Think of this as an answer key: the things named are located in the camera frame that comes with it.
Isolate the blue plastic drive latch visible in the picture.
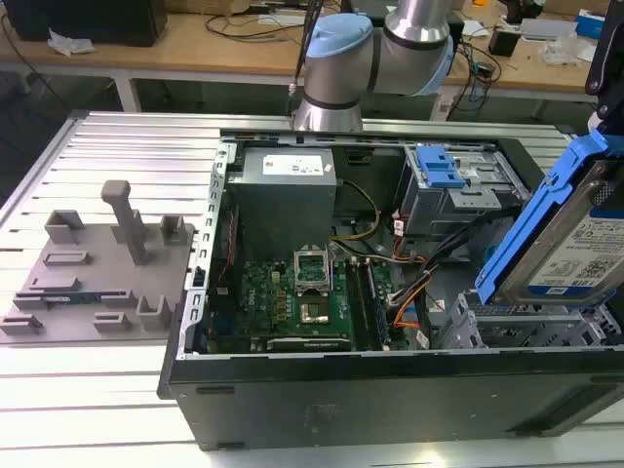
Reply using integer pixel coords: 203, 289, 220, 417
415, 144, 468, 190

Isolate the green motherboard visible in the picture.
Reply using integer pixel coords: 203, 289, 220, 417
209, 256, 407, 353

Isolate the yellow and black wire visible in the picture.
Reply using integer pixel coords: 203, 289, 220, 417
331, 178, 382, 242

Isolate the metal socket cover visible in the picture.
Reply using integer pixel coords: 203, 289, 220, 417
292, 247, 331, 294

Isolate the clear plastic packaging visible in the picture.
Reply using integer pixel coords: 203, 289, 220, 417
539, 37, 592, 65

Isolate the flat grey box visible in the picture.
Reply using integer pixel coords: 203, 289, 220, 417
519, 18, 577, 41

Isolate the RAM stick with blue label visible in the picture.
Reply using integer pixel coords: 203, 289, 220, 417
42, 292, 106, 306

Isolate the small black box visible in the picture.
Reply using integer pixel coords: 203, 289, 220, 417
487, 26, 522, 57

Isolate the hard disk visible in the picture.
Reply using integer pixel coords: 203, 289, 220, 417
475, 129, 624, 309

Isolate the metal optical drive cage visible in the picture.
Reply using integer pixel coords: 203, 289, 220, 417
395, 143, 532, 241

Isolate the green RAM stick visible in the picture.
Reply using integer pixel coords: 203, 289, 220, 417
365, 260, 392, 345

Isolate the black cable with metal plug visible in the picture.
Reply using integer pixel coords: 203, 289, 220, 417
288, 0, 327, 116

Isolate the black RAM slot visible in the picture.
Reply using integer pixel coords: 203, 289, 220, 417
345, 257, 374, 352

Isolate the thin red wire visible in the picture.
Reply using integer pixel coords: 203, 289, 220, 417
216, 208, 241, 290

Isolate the black graphics card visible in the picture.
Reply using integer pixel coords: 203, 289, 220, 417
250, 334, 353, 354

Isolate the blue cardboard box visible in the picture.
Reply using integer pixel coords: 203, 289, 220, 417
574, 8, 608, 40

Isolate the grey parts rack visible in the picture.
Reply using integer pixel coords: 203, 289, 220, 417
0, 179, 199, 345

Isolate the metal disk bay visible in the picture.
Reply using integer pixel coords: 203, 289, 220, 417
437, 288, 624, 350

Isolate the black PC case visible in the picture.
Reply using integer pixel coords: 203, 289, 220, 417
155, 127, 624, 452

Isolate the black cable bundle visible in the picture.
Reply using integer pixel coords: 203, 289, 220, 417
389, 204, 524, 304

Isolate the grey power supply unit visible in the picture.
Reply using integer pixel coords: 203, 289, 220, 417
226, 145, 339, 251

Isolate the orange wire bundle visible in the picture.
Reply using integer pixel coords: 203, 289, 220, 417
389, 288, 426, 338

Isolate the black computer tower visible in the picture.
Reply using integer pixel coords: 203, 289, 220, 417
3, 0, 169, 48

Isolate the wooden desk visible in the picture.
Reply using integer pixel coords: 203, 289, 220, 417
0, 0, 624, 95

